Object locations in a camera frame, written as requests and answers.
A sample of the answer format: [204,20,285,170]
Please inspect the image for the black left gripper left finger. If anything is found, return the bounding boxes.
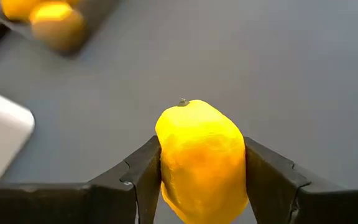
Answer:
[0,135,162,224]

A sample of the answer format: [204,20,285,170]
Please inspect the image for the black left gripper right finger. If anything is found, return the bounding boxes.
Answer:
[243,136,358,224]

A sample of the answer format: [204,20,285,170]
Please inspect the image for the white plastic basket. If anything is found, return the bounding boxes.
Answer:
[0,85,36,184]

